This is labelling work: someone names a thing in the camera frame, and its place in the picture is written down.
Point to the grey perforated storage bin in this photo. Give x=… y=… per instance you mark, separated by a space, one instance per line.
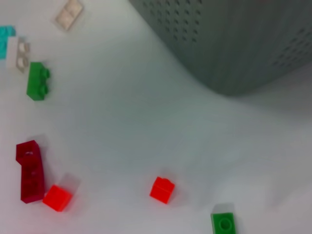
x=231 y=44

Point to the small red brick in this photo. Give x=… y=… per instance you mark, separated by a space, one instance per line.
x=162 y=190
x=58 y=198

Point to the green two-stud brick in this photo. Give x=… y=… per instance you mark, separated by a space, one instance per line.
x=37 y=81

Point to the wide white brick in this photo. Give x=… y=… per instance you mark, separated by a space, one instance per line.
x=68 y=14

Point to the dark red long brick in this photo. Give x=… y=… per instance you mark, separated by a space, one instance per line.
x=30 y=173

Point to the narrow white brick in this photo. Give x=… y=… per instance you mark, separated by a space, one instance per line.
x=18 y=54

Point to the teal flat brick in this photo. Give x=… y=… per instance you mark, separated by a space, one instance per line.
x=5 y=41

